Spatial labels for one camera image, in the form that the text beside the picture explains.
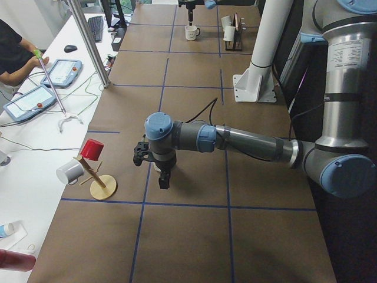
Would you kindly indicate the aluminium frame post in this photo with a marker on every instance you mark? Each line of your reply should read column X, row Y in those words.
column 86, row 34

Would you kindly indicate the grabber stick green handle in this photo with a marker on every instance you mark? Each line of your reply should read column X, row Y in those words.
column 67, row 116

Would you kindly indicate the person's hand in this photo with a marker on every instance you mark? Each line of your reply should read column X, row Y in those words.
column 42, row 61

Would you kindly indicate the teach pendant tablet far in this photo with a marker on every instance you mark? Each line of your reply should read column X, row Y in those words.
column 63, row 72

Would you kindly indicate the teach pendant tablet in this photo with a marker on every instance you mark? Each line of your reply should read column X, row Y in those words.
column 30, row 104
column 63, row 72

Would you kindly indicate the person's forearm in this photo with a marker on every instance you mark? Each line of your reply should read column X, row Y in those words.
column 17, row 67

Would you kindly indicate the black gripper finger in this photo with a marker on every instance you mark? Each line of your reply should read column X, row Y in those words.
column 164, row 180
column 190, row 19

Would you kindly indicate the white mug on rack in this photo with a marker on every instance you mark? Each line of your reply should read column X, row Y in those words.
column 226, row 21

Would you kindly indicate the grey mug on stand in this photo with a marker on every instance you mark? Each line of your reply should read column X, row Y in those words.
column 69, row 173

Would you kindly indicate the black computer mouse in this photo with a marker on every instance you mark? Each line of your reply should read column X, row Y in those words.
column 70, row 48

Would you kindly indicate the wooden mug tree stand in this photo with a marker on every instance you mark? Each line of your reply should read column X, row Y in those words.
column 102, row 187

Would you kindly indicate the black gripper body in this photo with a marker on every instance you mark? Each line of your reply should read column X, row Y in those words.
column 191, row 14
column 165, row 167

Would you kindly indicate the white ribbed mug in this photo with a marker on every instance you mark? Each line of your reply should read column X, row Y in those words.
column 229, row 33

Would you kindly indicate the white smiley face mug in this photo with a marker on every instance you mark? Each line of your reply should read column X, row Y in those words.
column 192, row 32

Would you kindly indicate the black wire mug rack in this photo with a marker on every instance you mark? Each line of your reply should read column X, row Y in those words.
column 237, row 44

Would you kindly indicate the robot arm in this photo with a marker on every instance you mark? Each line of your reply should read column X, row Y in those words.
column 337, row 159
column 209, row 4

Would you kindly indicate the white camera pole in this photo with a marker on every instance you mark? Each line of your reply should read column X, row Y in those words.
column 271, row 27

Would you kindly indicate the white pole base plate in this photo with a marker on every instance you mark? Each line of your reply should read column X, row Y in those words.
column 254, row 87

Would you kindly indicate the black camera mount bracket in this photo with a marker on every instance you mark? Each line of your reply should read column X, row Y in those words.
column 141, row 153

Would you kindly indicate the dark red bottle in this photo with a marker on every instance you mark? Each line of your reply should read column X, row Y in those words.
column 15, row 261

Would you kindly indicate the teach pendant tablet near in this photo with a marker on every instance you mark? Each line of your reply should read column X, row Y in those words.
column 30, row 104

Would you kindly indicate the black keyboard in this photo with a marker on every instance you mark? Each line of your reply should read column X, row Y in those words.
column 96, row 27

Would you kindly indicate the white blue tube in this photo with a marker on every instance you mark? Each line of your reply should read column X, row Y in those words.
column 7, row 230

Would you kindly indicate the red cup on stand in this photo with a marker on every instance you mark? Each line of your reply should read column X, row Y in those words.
column 92, row 149

